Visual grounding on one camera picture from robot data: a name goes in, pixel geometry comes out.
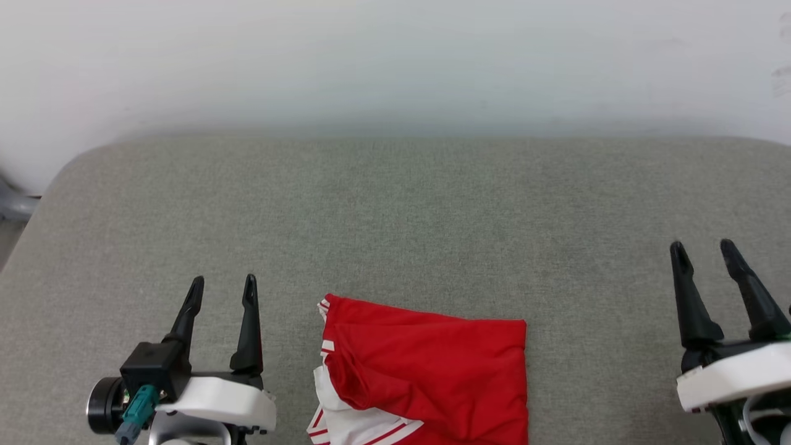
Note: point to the grey pipe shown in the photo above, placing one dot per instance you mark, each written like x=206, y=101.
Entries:
x=12, y=207

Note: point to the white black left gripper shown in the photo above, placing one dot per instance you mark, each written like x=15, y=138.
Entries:
x=216, y=398

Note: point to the red and white garment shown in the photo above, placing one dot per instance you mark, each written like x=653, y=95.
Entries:
x=432, y=371

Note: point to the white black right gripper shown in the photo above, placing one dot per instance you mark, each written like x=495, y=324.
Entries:
x=735, y=374

